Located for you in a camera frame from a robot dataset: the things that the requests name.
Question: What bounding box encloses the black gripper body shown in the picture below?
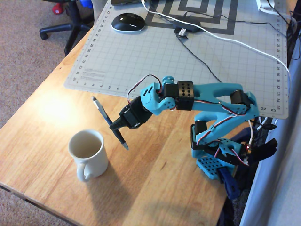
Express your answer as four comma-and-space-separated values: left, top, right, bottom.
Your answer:
119, 96, 154, 129

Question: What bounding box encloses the black and blue pen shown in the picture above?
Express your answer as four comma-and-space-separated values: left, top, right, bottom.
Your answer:
92, 96, 130, 151

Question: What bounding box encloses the white ceramic mug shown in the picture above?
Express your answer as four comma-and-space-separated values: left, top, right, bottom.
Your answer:
68, 129, 110, 183

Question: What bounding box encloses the grey gridded cutting mat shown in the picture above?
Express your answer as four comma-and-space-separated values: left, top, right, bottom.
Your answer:
63, 0, 290, 120

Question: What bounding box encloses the black computer mouse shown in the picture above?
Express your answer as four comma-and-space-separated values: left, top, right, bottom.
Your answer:
111, 12, 147, 32

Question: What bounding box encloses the black usb hub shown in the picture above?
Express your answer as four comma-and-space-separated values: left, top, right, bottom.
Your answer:
173, 19, 202, 33

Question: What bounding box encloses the black office chair base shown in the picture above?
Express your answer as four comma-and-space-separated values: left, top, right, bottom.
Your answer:
39, 0, 97, 57

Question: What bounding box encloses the dark laptop edge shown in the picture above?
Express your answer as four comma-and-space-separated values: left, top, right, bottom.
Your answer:
111, 0, 144, 6

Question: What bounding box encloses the dark blue clamp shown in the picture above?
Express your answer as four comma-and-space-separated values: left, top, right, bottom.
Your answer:
217, 167, 241, 200

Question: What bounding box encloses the blue plastic object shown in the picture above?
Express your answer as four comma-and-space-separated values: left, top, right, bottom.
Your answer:
78, 0, 95, 10

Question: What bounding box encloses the red dumbbell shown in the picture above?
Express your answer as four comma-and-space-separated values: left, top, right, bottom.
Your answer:
51, 2, 64, 16

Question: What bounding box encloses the grey square-patterned mat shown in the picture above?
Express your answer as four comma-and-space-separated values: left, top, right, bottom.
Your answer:
145, 0, 238, 36

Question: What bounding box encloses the white box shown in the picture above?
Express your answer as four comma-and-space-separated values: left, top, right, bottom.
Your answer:
256, 0, 279, 13

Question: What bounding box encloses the red white servo wire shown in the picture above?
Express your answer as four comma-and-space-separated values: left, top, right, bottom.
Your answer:
127, 74, 163, 105

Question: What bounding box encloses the white cable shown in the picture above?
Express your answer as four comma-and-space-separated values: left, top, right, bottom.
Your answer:
141, 0, 292, 83

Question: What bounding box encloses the black clamp handle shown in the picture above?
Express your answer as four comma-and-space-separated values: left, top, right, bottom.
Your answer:
256, 138, 278, 163

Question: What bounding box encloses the thin black cable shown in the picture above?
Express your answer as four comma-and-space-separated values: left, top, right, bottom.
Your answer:
183, 10, 288, 38

